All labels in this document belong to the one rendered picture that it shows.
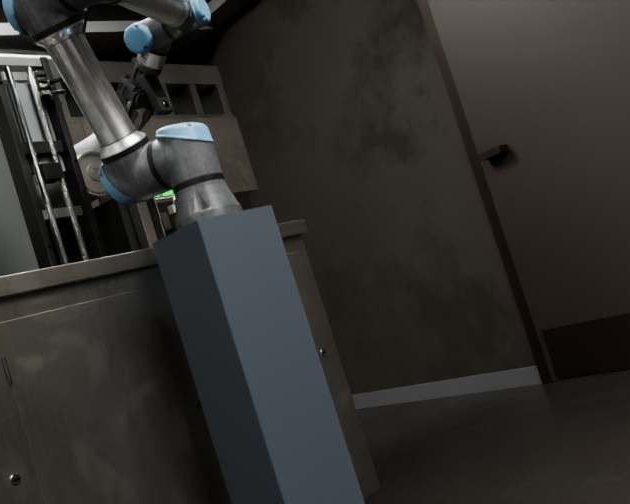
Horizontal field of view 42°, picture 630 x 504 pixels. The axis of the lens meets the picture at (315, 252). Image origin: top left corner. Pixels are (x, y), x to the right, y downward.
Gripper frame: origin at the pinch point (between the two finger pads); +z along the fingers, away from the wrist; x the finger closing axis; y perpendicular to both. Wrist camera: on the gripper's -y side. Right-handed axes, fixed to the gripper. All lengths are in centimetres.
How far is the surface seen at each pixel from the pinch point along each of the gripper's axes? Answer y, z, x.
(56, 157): -11.5, -1.3, 33.8
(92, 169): -3.9, 8.2, 14.3
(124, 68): 52, 5, -40
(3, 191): 0.3, 15.5, 36.7
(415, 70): 27, -11, -191
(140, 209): -17.2, 13.5, 6.1
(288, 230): -46, 5, -22
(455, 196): -20, 29, -191
